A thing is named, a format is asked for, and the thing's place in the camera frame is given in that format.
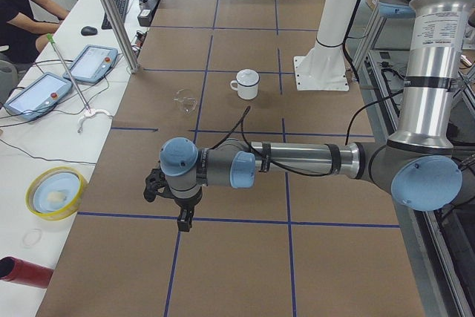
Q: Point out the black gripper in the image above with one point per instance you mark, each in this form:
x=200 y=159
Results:
x=184 y=206

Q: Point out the white cup lid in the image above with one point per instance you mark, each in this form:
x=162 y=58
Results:
x=247 y=77

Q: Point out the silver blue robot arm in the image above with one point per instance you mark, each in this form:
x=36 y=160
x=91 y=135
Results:
x=414 y=165

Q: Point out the white enamel cup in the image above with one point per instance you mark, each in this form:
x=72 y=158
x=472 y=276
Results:
x=246 y=93

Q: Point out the yellow tape roll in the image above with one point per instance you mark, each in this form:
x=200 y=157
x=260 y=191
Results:
x=56 y=194

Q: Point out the red cylinder bottle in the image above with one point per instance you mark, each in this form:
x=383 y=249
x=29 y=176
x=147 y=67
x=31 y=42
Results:
x=18 y=271

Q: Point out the far teach pendant tablet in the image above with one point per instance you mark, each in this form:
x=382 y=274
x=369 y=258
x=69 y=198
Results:
x=93 y=63

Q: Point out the teach pendant tablet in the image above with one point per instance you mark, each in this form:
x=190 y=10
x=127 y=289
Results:
x=38 y=98
x=93 y=63

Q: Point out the near teach pendant tablet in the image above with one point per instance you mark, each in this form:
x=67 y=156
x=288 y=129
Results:
x=38 y=98

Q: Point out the black power adapter box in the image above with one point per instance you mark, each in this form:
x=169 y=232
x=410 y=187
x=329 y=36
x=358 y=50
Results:
x=147 y=12

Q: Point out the black computer mouse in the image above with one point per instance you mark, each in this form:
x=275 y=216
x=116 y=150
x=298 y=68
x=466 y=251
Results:
x=89 y=31

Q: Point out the seated person in black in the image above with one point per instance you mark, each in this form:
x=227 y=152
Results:
x=25 y=36

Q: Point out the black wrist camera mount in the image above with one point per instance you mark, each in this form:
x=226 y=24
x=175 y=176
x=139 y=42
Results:
x=156 y=185

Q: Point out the grabber stick with green handle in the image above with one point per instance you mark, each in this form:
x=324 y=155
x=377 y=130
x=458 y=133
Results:
x=89 y=112

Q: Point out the aluminium frame post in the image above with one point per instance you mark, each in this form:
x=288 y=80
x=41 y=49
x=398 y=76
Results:
x=120 y=33

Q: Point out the white pedestal column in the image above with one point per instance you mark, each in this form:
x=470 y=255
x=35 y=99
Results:
x=323 y=68

